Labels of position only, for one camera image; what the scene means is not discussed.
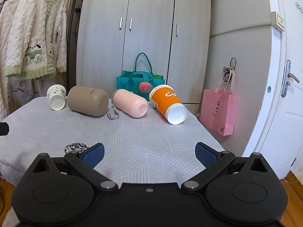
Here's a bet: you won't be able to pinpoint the tan brown tumbler cup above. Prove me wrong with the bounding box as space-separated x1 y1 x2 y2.
67 86 109 117

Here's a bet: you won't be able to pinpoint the white leaf-print paper cup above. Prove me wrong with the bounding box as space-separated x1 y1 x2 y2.
47 84 66 111

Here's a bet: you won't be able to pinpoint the pink tumbler cup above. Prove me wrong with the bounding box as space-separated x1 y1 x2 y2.
112 89 148 118

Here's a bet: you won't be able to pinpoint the orange white paper cup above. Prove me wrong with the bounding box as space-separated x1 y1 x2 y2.
149 85 187 125

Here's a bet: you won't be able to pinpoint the black white patterned coaster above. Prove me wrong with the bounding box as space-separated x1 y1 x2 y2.
64 142 88 154

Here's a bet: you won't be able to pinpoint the pink paper shopping bag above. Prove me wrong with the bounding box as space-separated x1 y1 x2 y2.
200 67 236 136

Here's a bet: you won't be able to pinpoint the grey metal carabiner clip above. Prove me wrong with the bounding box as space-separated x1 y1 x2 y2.
107 100 120 120

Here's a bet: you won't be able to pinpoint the grey patterned tablecloth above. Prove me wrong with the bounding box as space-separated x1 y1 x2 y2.
1 97 222 185

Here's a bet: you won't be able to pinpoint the white door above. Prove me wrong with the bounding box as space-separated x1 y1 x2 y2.
243 0 302 179

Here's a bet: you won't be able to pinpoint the black left gripper tip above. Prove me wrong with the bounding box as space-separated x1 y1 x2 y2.
0 122 9 136

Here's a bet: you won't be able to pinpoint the teal felt tote bag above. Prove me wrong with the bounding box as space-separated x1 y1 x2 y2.
117 52 165 101

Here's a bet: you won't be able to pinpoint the white green fleece robe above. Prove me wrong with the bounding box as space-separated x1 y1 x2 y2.
5 0 67 80

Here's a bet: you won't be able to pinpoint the grey wooden wardrobe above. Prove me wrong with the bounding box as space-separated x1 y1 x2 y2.
76 0 211 114

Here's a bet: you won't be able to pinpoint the white fleece garment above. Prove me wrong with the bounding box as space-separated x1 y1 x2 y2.
0 0 20 120

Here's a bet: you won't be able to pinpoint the black hair ties on hook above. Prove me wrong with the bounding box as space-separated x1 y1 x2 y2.
222 57 237 84

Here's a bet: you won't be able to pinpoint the silver door handle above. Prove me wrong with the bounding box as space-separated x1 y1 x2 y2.
281 59 300 97

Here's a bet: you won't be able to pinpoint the beige wall switch box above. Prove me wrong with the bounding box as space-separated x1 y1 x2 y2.
270 11 286 32

